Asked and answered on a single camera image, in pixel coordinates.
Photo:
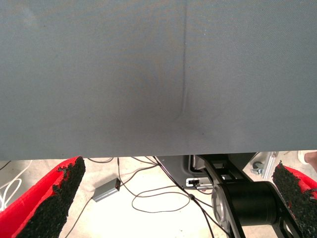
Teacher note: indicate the white shoe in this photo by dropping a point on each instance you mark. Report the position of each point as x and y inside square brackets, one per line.
[301, 157]

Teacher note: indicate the dark grey table cloth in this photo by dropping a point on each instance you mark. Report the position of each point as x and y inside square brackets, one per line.
[99, 74]

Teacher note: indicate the black base frame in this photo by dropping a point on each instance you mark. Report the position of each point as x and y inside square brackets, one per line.
[223, 168]

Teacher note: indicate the aluminium profile bar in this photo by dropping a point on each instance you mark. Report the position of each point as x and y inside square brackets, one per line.
[270, 163]

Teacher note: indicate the grey caster wheel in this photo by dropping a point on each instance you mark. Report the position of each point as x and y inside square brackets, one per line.
[257, 167]

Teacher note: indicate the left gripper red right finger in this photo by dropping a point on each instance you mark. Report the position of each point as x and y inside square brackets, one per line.
[297, 198]

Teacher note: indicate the small grey adapter box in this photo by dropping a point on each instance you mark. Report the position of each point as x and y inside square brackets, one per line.
[105, 192]

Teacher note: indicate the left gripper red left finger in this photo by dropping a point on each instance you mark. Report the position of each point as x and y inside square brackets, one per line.
[37, 210]

